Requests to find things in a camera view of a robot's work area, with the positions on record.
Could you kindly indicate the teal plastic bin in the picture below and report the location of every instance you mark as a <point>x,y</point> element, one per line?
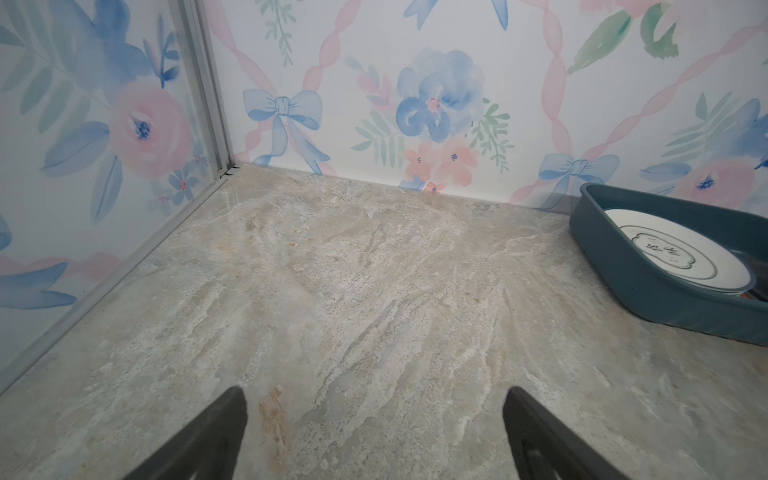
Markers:
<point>655,295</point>

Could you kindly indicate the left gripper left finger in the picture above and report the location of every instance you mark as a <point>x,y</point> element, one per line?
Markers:
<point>206,448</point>

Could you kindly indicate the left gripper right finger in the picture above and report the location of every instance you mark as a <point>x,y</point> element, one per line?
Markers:
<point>545,448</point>

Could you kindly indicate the white plate clover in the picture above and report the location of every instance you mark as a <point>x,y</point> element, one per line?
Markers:
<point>684,253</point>

